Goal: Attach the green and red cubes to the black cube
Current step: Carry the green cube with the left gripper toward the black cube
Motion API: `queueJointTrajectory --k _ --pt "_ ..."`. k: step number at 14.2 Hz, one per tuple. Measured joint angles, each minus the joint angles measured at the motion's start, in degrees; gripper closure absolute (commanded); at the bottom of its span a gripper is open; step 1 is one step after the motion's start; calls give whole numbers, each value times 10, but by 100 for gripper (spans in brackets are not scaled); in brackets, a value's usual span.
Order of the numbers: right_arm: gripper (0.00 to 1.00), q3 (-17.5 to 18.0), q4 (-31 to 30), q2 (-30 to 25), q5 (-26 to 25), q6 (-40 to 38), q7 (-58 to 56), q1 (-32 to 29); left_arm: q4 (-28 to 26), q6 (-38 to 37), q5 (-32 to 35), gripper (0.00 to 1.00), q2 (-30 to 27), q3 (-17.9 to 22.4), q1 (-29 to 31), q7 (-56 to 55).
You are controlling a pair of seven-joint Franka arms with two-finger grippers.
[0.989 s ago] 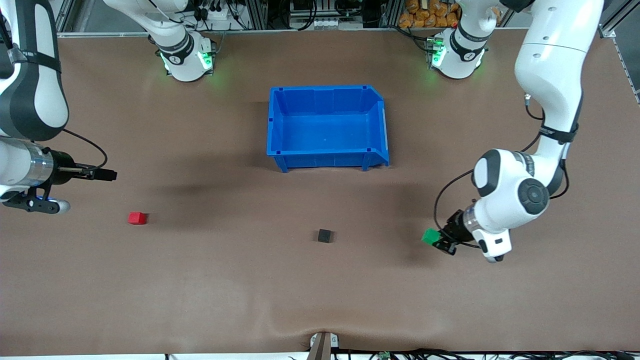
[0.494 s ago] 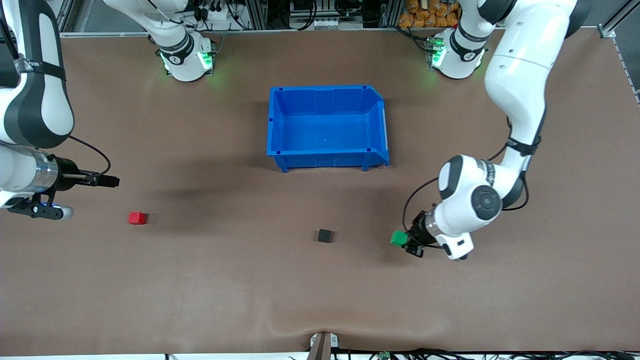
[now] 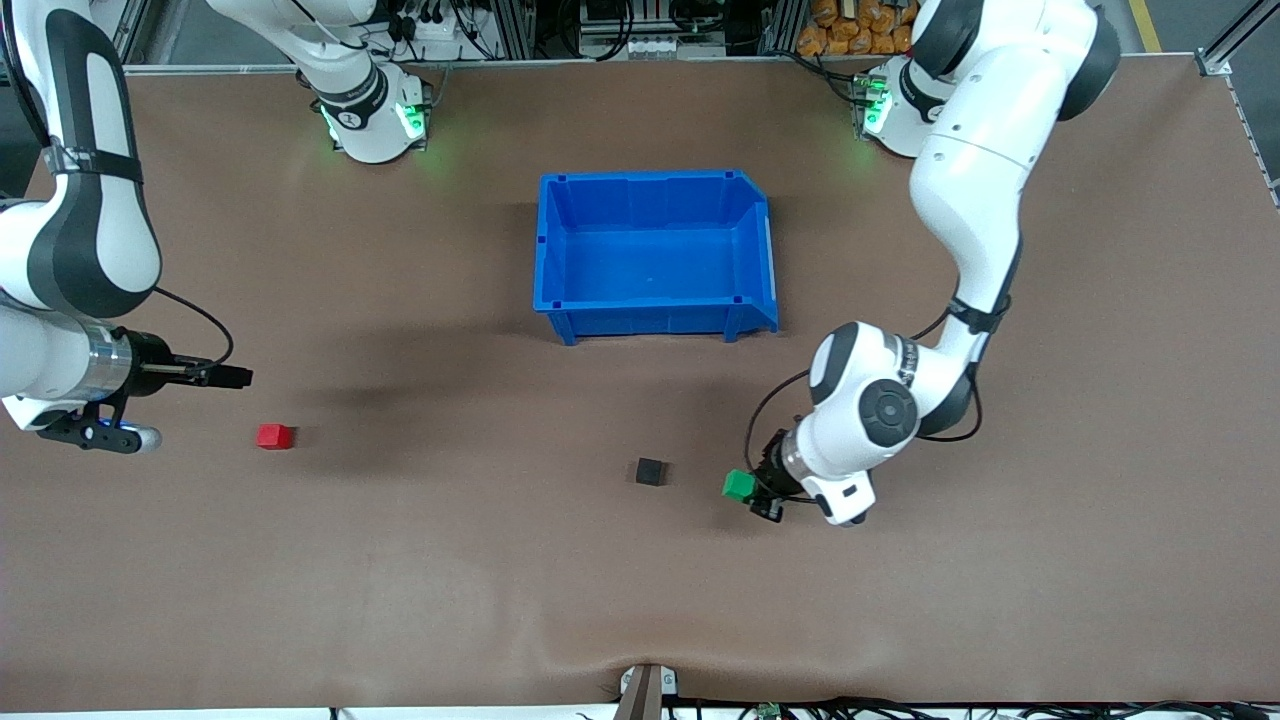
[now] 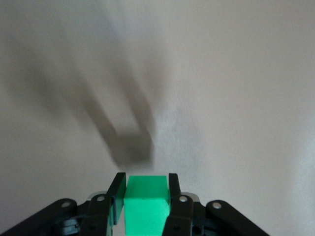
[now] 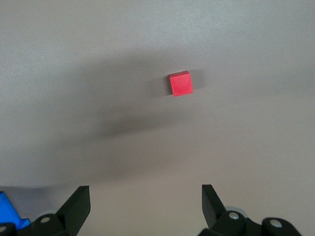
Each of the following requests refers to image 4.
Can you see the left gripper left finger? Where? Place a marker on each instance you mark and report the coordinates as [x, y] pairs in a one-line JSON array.
[[98, 214]]

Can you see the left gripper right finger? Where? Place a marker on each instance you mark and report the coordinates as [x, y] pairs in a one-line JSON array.
[[182, 214]]

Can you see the small green cube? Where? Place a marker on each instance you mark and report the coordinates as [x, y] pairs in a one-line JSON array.
[[145, 209]]

